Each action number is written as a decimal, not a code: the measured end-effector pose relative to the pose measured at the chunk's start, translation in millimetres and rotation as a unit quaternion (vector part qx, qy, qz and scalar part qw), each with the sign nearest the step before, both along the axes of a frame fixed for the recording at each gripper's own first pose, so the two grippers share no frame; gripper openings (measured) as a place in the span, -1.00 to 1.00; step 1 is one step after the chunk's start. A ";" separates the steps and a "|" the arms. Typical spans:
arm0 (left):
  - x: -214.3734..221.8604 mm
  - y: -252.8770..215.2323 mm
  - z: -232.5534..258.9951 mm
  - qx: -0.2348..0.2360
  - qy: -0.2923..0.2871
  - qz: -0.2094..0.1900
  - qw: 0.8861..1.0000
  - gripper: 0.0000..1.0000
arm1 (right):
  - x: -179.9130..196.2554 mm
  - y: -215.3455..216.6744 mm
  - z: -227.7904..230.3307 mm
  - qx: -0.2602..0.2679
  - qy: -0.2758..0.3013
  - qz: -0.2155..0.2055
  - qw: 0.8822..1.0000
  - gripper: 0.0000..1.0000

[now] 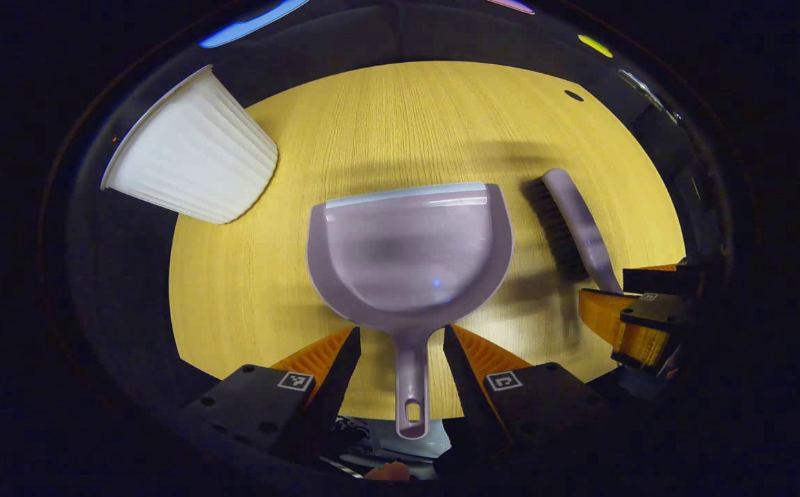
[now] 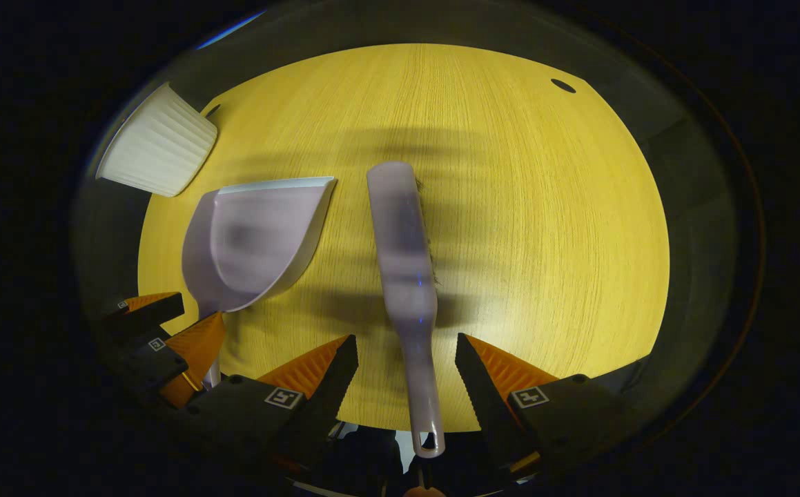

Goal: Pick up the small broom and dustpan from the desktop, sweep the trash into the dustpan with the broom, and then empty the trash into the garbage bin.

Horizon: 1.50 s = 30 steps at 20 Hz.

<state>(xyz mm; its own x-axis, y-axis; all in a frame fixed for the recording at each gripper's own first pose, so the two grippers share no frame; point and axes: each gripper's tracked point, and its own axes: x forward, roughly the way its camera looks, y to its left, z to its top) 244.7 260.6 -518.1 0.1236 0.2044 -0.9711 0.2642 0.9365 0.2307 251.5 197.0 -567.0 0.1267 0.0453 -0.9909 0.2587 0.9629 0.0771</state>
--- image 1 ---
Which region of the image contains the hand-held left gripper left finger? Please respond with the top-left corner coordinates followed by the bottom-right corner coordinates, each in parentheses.
top-left (182, 326), bottom-right (364, 460)

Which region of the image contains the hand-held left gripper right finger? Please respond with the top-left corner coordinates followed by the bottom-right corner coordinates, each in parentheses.
top-left (442, 323), bottom-right (612, 453)

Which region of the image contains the small lavender broom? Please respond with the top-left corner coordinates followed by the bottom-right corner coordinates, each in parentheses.
top-left (523, 168), bottom-right (625, 294)

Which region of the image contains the lavender plastic dustpan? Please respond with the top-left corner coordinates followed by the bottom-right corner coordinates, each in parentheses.
top-left (306, 182), bottom-right (515, 440)

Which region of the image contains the white ribbed garbage bin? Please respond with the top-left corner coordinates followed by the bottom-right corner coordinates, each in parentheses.
top-left (100, 64), bottom-right (280, 225)

